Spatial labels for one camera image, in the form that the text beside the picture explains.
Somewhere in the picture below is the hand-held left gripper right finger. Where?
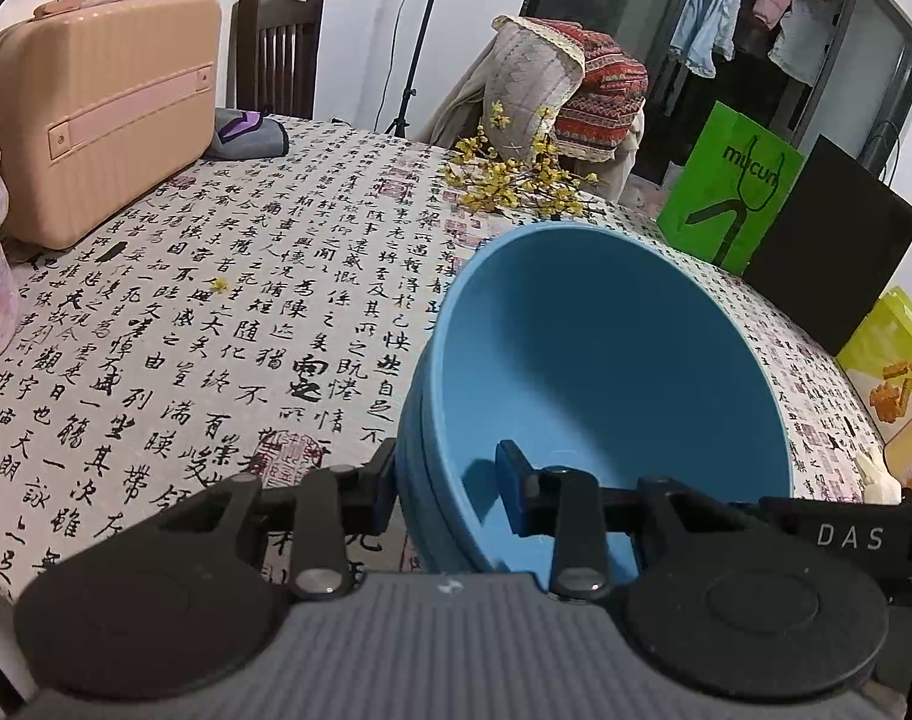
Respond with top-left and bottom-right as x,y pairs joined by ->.
495,441 -> 768,602

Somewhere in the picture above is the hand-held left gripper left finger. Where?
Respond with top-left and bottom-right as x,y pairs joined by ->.
160,439 -> 398,602

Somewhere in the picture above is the crumpled white tissue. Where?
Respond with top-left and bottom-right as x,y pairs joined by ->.
853,450 -> 901,503

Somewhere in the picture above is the yellow-green snack box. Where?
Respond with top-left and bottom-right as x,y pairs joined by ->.
836,286 -> 912,445

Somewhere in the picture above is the calligraphy printed tablecloth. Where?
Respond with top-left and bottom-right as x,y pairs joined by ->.
0,116 -> 896,608

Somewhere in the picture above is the black paper bag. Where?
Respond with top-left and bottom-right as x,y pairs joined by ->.
745,120 -> 912,357

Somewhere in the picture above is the yellow flower branch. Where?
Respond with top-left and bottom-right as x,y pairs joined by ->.
441,101 -> 599,218

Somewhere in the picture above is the green paper bag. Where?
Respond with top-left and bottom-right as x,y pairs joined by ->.
656,101 -> 806,276

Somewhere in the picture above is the purple grey cloth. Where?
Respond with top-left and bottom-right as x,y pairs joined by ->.
205,109 -> 288,160

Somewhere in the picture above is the dark wooden chair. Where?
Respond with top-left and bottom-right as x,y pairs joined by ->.
229,0 -> 326,121

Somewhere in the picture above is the studio light on stand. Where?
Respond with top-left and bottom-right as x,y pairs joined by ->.
385,0 -> 457,137

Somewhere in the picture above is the pink hard suitcase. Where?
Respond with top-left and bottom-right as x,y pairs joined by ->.
0,0 -> 223,250

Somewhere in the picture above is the dark sliding glass door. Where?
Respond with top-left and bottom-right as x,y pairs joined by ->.
520,0 -> 912,188

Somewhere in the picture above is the hanging white garment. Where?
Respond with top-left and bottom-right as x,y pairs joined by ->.
769,0 -> 839,87

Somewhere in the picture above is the hanging light blue shirt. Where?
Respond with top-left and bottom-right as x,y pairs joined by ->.
667,0 -> 753,80

